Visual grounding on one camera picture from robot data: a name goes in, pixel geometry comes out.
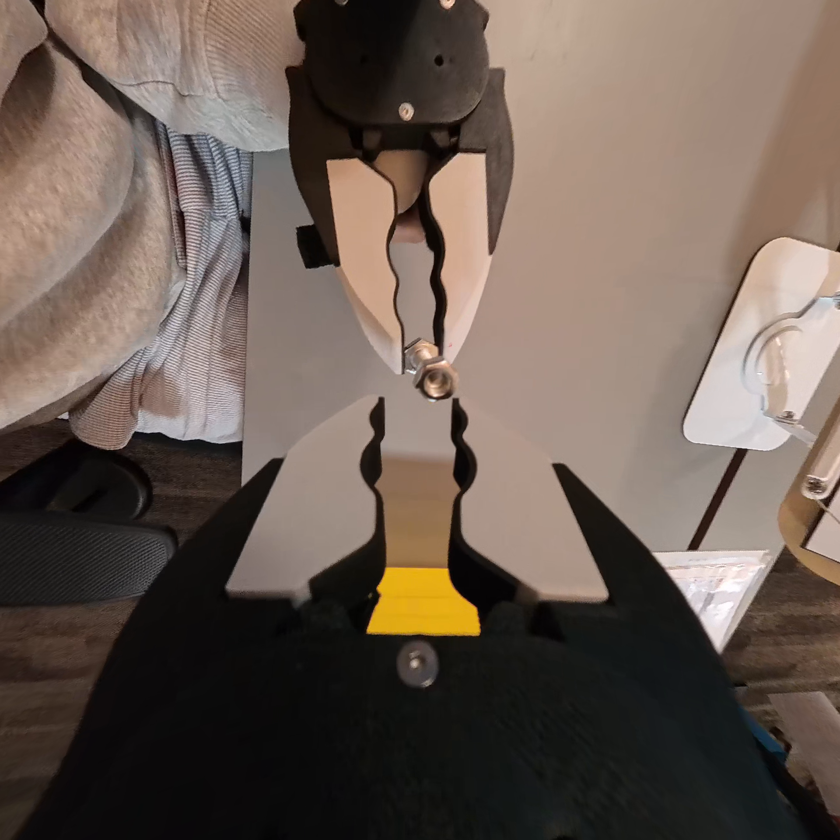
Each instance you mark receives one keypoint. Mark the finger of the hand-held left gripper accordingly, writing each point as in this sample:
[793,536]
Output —
[466,229]
[358,229]

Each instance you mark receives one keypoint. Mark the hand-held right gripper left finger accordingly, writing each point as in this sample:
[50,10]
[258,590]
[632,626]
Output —
[308,518]

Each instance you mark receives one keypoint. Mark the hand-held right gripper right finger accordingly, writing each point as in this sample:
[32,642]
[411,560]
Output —
[525,525]

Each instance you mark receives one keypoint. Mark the yellow plastic bin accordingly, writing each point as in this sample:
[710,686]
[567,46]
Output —
[420,604]

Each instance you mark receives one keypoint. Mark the steel hex bolt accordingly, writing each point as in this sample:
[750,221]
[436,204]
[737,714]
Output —
[417,354]

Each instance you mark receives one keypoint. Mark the steel hex nut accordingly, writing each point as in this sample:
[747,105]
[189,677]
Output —
[423,382]

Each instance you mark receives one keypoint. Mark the grey desk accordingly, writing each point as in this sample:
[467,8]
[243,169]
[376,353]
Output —
[590,262]

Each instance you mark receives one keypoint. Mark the person's left hand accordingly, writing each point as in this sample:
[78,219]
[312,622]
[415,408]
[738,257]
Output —
[412,228]

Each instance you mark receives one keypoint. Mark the laminated paper sheet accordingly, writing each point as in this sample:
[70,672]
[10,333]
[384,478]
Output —
[709,590]

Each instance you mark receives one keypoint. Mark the black mesh office chair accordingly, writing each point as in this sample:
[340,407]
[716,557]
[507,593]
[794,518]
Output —
[85,564]

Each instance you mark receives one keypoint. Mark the white document stand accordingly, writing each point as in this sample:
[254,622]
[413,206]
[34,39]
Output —
[728,367]

